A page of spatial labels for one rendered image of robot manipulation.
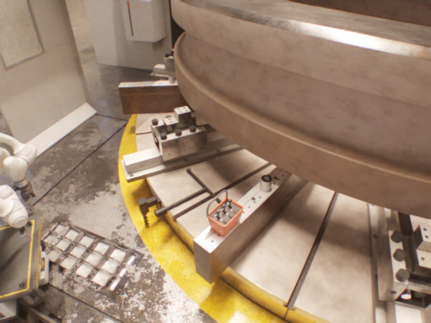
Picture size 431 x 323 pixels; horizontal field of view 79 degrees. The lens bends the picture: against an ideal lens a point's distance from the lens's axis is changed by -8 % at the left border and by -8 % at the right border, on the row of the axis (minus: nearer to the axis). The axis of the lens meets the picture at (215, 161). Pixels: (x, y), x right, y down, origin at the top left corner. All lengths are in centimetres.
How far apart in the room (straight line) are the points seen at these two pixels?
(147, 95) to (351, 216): 260
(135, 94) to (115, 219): 157
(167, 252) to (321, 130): 158
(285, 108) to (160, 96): 204
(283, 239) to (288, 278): 32
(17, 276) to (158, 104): 238
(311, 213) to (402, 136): 104
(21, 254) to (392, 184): 254
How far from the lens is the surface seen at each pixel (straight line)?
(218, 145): 291
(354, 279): 222
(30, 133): 415
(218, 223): 165
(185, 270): 243
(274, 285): 204
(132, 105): 372
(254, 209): 190
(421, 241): 193
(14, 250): 259
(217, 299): 230
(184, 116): 262
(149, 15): 520
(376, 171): 176
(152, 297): 235
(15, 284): 240
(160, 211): 235
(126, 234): 272
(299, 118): 186
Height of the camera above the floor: 209
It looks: 39 degrees down
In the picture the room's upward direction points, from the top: straight up
